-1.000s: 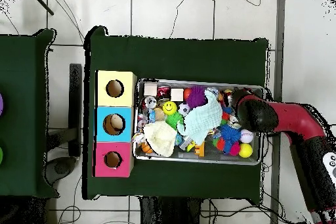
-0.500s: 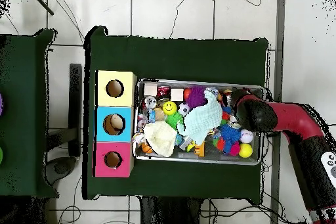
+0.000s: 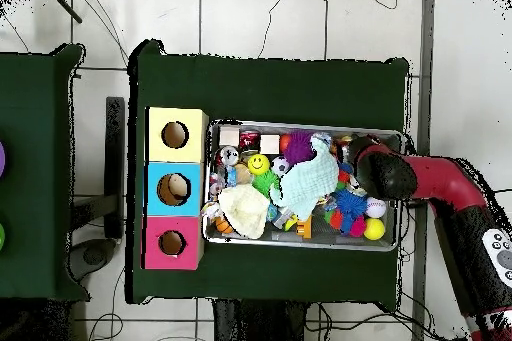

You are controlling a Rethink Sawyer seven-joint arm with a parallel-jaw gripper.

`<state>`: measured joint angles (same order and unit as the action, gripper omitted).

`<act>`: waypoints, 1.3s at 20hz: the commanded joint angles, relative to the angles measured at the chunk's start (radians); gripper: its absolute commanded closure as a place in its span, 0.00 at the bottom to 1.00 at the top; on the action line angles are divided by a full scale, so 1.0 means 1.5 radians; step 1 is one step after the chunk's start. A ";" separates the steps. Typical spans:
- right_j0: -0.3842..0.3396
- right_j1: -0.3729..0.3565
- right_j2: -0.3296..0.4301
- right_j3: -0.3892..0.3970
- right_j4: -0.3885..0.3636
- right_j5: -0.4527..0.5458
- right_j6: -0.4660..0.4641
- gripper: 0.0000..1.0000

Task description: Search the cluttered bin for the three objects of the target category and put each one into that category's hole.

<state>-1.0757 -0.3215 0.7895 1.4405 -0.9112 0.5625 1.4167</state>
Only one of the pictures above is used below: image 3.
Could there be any mint green cloth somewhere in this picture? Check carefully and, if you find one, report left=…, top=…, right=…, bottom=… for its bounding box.
left=269, top=132, right=340, bottom=222

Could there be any metal mesh bin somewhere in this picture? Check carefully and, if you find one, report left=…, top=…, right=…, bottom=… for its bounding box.
left=201, top=118, right=403, bottom=253

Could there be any yellow smiley ball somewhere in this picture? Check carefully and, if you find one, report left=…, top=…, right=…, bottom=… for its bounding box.
left=247, top=153, right=271, bottom=177

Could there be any green spiky ball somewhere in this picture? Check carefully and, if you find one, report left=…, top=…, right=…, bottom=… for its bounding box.
left=251, top=169, right=281, bottom=199

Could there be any small soccer ball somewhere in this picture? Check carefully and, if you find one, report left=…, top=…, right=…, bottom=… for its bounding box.
left=271, top=156, right=291, bottom=176

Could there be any plain wooden cube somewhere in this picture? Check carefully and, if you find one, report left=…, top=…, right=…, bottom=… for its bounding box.
left=260, top=134, right=282, bottom=155
left=219, top=125, right=242, bottom=147

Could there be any cream yellow cloth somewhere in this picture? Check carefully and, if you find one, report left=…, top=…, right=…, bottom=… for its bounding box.
left=217, top=183, right=271, bottom=240

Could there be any purple spiky ball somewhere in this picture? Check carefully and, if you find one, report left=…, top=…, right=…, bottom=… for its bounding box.
left=282, top=130, right=316, bottom=166

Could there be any dark green table cloth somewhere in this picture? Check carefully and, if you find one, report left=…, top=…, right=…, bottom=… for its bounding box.
left=125, top=39, right=411, bottom=305

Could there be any blue puffer ball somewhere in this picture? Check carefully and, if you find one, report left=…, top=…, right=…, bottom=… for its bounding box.
left=333, top=187, right=368, bottom=234

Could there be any white baseball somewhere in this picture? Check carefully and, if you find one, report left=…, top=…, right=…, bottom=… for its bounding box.
left=365, top=196, right=388, bottom=219

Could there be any black upright panel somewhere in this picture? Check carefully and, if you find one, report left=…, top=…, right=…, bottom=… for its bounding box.
left=104, top=96, right=126, bottom=238

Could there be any grey floor stand base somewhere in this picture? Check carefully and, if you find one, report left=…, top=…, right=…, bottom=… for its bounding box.
left=65, top=237, right=118, bottom=283

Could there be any green cloth side table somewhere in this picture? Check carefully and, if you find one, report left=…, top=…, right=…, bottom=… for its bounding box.
left=0, top=43, right=91, bottom=302

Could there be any dark slanted rod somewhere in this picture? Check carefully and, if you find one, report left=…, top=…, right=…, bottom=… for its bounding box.
left=40, top=0, right=84, bottom=26

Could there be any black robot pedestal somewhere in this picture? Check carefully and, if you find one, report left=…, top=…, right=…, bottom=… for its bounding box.
left=211, top=298, right=309, bottom=341

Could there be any thin black floor cable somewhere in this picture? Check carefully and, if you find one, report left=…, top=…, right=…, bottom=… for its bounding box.
left=257, top=0, right=292, bottom=59

